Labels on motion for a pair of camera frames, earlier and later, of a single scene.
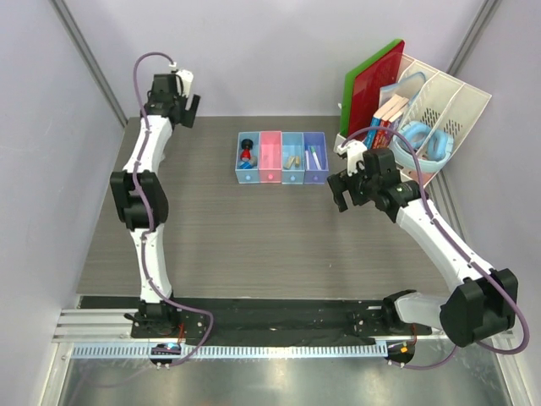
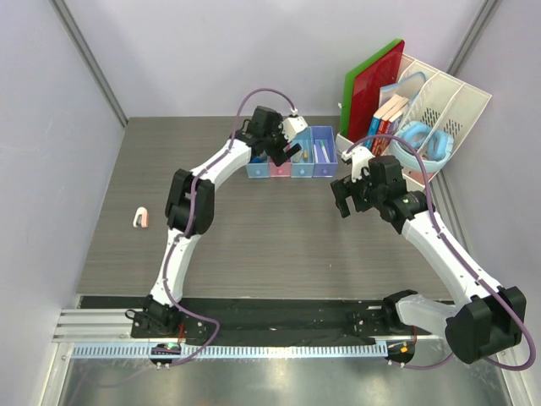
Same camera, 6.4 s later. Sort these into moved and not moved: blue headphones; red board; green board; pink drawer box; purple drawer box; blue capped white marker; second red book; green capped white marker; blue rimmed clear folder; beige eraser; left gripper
Moved: beige eraser; purple drawer box; pink drawer box; blue capped white marker; left gripper; green capped white marker
Not moved: blue rimmed clear folder; blue headphones; green board; second red book; red board
